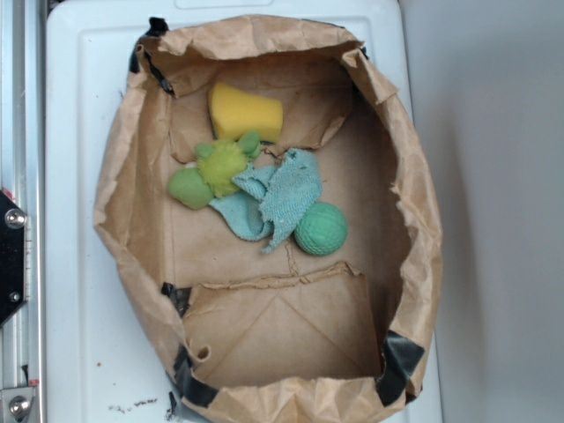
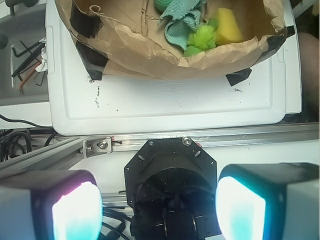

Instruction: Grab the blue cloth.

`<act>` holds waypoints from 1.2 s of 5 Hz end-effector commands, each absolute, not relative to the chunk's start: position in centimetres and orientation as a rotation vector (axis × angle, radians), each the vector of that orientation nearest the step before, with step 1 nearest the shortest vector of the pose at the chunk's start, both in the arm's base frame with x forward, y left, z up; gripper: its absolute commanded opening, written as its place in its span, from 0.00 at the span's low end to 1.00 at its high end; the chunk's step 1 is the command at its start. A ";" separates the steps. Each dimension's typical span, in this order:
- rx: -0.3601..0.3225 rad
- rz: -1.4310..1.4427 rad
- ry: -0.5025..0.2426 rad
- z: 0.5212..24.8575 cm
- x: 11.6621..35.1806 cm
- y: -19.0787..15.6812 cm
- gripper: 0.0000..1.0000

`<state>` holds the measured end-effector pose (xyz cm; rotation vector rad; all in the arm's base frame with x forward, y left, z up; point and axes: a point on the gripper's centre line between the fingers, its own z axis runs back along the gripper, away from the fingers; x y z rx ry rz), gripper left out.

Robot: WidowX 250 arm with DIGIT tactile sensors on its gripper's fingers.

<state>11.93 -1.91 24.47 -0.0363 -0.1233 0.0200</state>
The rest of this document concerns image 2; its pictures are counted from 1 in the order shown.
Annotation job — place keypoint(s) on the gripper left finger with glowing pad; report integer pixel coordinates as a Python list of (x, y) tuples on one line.
[(49, 205)]

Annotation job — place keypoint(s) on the fuzzy lime green toy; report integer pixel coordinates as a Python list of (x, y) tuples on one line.
[(203, 39)]

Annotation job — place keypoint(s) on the yellow sponge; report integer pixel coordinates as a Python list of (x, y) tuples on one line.
[(228, 30)]

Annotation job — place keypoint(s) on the grey tool tray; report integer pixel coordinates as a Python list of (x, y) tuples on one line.
[(20, 36)]

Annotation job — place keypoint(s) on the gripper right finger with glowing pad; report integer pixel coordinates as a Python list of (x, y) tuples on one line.
[(273, 201)]

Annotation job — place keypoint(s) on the orange hex key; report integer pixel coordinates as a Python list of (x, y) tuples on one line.
[(27, 77)]

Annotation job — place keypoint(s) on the teal blue cloth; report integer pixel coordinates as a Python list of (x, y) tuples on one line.
[(183, 18)]

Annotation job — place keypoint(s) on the teal green ball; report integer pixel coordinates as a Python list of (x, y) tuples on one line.
[(161, 5)]

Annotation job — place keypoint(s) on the brown paper bag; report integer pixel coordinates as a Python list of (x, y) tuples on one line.
[(127, 38)]

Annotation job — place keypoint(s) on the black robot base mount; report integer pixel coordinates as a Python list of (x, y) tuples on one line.
[(171, 186)]

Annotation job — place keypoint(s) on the metal corner bracket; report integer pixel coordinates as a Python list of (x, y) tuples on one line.
[(95, 146)]

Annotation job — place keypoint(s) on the aluminium frame rail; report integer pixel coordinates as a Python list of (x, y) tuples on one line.
[(265, 143)]

